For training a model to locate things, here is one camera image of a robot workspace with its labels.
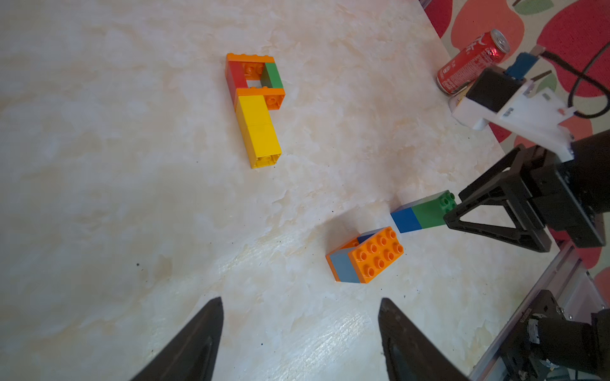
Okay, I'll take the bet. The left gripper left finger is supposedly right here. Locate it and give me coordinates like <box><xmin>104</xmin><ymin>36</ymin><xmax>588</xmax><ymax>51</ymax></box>
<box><xmin>133</xmin><ymin>297</ymin><xmax>224</xmax><ymax>381</ymax></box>

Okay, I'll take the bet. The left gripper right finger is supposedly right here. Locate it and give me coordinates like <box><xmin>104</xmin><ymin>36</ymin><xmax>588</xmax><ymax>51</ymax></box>
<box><xmin>378</xmin><ymin>298</ymin><xmax>467</xmax><ymax>381</ymax></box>

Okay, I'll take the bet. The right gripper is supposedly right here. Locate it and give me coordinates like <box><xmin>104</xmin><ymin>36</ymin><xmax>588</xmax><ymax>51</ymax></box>
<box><xmin>444</xmin><ymin>131</ymin><xmax>609</xmax><ymax>252</ymax></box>

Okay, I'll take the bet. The green lego brick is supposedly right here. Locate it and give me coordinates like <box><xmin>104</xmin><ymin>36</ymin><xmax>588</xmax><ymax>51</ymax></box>
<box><xmin>260</xmin><ymin>63</ymin><xmax>284</xmax><ymax>89</ymax></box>
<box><xmin>411</xmin><ymin>190</ymin><xmax>457</xmax><ymax>229</ymax></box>

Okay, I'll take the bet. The dark blue lego brick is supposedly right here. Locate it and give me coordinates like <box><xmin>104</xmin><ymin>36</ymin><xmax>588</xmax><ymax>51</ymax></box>
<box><xmin>391</xmin><ymin>207</ymin><xmax>423</xmax><ymax>233</ymax></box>

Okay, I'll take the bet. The light blue lego brick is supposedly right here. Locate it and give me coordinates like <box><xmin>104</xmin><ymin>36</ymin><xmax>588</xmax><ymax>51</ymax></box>
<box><xmin>327</xmin><ymin>249</ymin><xmax>360</xmax><ymax>284</ymax></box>

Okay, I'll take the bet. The red lego brick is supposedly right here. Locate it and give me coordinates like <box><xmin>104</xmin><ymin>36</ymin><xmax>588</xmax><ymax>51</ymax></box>
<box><xmin>225</xmin><ymin>61</ymin><xmax>248</xmax><ymax>105</ymax></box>

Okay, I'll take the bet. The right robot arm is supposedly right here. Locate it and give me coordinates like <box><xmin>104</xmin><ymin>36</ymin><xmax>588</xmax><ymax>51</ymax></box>
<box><xmin>444</xmin><ymin>131</ymin><xmax>609</xmax><ymax>380</ymax></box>

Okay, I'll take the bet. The yellow tin can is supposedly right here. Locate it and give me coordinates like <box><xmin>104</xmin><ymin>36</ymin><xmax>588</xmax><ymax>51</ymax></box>
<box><xmin>448</xmin><ymin>90</ymin><xmax>467</xmax><ymax>113</ymax></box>

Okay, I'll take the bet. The red soda can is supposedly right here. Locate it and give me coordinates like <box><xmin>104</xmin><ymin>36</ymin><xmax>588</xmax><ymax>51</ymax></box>
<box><xmin>436</xmin><ymin>30</ymin><xmax>511</xmax><ymax>95</ymax></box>

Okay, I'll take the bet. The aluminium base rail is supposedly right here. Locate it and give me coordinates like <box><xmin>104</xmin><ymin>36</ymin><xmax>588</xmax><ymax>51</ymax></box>
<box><xmin>470</xmin><ymin>242</ymin><xmax>609</xmax><ymax>380</ymax></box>

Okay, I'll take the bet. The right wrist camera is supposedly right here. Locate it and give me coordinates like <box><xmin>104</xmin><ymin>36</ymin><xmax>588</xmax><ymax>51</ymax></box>
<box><xmin>451</xmin><ymin>45</ymin><xmax>576</xmax><ymax>162</ymax></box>

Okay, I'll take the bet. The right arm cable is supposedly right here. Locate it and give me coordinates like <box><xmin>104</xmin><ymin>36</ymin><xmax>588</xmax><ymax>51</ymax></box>
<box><xmin>538</xmin><ymin>40</ymin><xmax>610</xmax><ymax>120</ymax></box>

